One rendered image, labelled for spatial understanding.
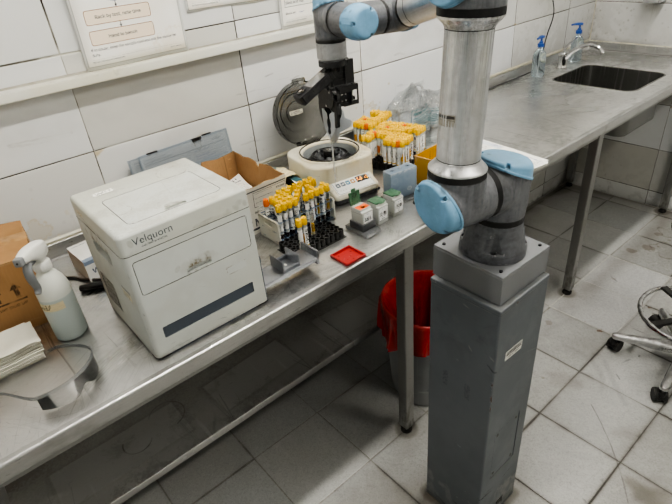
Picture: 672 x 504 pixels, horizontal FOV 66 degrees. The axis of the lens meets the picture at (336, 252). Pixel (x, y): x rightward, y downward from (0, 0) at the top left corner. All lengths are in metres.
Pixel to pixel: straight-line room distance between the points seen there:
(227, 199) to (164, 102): 0.66
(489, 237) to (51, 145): 1.15
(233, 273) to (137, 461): 0.86
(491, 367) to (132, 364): 0.81
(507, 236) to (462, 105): 0.34
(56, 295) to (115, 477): 0.74
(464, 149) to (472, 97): 0.10
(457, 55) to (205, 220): 0.56
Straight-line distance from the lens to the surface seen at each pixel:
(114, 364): 1.20
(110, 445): 1.91
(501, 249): 1.18
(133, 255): 1.03
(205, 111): 1.74
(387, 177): 1.59
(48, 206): 1.64
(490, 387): 1.35
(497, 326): 1.22
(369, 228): 1.45
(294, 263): 1.29
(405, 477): 1.95
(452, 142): 1.00
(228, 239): 1.11
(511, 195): 1.12
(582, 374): 2.37
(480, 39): 0.96
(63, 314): 1.28
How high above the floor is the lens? 1.61
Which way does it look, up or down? 32 degrees down
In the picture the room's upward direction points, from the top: 5 degrees counter-clockwise
